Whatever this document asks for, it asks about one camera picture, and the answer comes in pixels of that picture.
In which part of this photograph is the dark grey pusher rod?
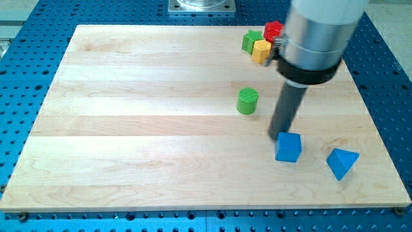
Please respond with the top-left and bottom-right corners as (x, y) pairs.
(268, 82), (307, 140)

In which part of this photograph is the blue cube block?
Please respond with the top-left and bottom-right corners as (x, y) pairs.
(275, 132), (302, 162)

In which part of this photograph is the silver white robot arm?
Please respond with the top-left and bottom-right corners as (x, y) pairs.
(263, 0), (369, 140)

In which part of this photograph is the blue triangle block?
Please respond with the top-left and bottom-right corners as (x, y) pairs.
(326, 148), (360, 180)

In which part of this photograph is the green cylinder block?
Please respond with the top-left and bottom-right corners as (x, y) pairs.
(236, 88), (259, 115)

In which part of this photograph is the yellow hexagon block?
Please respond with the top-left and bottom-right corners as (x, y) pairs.
(251, 40), (272, 64)

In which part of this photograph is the red star block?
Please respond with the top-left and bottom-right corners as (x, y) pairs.
(263, 21), (284, 43)

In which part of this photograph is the green star block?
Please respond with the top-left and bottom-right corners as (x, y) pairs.
(241, 30), (264, 55)

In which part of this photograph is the light wooden board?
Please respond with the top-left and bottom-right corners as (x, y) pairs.
(1, 25), (411, 212)

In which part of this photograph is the blue perforated metal base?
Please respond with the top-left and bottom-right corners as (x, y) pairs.
(1, 1), (411, 231)

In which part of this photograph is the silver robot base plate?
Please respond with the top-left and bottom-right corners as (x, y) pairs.
(168, 0), (236, 14)

